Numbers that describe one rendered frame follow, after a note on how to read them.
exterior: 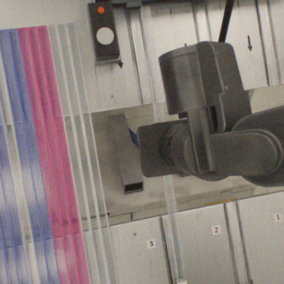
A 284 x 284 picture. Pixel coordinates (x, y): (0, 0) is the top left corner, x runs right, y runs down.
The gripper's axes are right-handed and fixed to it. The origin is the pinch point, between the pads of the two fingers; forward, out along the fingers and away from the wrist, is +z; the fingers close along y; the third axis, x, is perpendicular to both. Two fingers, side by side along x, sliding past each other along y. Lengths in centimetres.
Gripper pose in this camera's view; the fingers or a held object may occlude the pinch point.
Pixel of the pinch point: (163, 144)
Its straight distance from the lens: 47.9
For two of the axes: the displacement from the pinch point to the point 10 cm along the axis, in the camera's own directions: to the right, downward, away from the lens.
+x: 1.4, 9.9, 0.5
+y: -9.8, 1.4, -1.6
